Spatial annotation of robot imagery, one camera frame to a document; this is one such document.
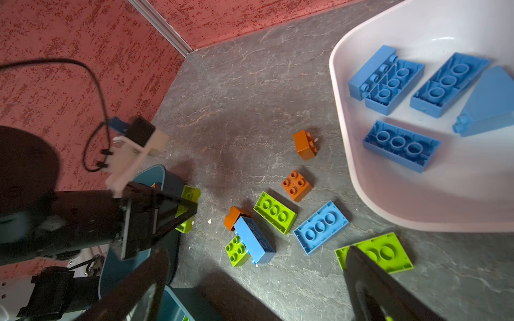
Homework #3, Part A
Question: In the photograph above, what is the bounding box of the teal bin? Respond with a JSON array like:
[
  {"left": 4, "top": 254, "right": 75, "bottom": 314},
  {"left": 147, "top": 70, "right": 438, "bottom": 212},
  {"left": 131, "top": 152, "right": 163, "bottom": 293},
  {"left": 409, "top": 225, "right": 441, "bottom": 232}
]
[
  {"left": 99, "top": 165, "right": 198, "bottom": 297},
  {"left": 157, "top": 286, "right": 223, "bottom": 321}
]

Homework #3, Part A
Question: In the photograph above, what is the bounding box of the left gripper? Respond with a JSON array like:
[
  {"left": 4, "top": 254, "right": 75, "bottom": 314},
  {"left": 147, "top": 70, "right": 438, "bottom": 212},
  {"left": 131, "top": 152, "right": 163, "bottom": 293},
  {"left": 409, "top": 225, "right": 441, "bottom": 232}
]
[{"left": 119, "top": 182, "right": 198, "bottom": 260}]

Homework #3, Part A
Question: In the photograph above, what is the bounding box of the white plastic bin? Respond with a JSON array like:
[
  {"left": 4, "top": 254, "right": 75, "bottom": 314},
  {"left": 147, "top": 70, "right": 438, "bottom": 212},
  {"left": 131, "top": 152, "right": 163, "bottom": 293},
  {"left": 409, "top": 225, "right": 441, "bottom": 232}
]
[{"left": 329, "top": 1, "right": 513, "bottom": 233}]

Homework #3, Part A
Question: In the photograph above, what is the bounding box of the right teal bin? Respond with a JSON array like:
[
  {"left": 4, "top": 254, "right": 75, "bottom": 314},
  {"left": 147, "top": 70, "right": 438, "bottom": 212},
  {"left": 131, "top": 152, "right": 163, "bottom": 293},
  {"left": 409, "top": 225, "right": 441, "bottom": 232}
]
[{"left": 157, "top": 286, "right": 223, "bottom": 321}]

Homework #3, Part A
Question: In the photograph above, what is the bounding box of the left teal bin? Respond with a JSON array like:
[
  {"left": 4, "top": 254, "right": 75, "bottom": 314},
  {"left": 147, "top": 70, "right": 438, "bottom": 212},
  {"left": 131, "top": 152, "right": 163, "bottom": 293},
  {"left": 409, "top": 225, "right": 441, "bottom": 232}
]
[{"left": 99, "top": 165, "right": 198, "bottom": 297}]

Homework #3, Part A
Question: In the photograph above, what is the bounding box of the left aluminium corner post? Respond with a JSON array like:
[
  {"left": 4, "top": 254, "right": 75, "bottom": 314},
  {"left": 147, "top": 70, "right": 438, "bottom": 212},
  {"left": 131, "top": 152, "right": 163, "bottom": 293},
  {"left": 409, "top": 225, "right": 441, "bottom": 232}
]
[{"left": 128, "top": 0, "right": 194, "bottom": 57}]

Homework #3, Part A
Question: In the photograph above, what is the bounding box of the green long brick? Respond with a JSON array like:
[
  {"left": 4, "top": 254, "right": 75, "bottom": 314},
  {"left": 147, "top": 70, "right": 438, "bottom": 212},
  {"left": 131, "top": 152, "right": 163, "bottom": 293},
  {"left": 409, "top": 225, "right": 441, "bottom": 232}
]
[
  {"left": 254, "top": 192, "right": 297, "bottom": 235},
  {"left": 176, "top": 185, "right": 202, "bottom": 234},
  {"left": 335, "top": 232, "right": 414, "bottom": 274}
]

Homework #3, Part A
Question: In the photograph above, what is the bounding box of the orange small brick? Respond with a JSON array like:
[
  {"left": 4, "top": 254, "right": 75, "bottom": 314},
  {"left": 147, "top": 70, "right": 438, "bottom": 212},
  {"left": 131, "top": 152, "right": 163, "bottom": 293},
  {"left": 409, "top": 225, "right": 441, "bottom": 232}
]
[
  {"left": 224, "top": 206, "right": 252, "bottom": 231},
  {"left": 293, "top": 130, "right": 318, "bottom": 161},
  {"left": 281, "top": 170, "right": 313, "bottom": 203}
]

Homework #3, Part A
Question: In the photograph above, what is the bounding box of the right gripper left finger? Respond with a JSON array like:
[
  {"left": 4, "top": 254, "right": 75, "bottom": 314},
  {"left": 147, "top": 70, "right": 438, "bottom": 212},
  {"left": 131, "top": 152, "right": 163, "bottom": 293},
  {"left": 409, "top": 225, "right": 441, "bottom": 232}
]
[{"left": 77, "top": 250, "right": 170, "bottom": 320}]

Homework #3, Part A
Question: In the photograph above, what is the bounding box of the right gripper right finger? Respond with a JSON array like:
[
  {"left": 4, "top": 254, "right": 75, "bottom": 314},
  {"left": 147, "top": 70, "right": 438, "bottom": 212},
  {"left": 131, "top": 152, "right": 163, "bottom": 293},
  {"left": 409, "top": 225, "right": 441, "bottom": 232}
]
[{"left": 344, "top": 246, "right": 444, "bottom": 320}]

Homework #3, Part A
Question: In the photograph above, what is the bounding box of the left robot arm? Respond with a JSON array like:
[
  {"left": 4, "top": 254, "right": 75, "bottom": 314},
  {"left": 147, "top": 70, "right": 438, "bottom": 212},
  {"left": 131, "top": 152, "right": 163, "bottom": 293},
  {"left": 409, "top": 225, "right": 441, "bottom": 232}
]
[{"left": 1, "top": 127, "right": 198, "bottom": 265}]

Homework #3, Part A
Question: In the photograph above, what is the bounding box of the green small brick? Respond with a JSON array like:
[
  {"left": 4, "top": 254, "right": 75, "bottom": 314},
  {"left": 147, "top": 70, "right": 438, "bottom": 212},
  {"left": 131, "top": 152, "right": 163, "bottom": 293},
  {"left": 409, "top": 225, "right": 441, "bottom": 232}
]
[{"left": 225, "top": 235, "right": 251, "bottom": 267}]

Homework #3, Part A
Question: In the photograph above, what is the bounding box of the blue slope brick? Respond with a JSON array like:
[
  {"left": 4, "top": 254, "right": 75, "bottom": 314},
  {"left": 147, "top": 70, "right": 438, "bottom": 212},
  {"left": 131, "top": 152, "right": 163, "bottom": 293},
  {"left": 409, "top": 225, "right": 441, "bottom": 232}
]
[{"left": 452, "top": 66, "right": 513, "bottom": 137}]

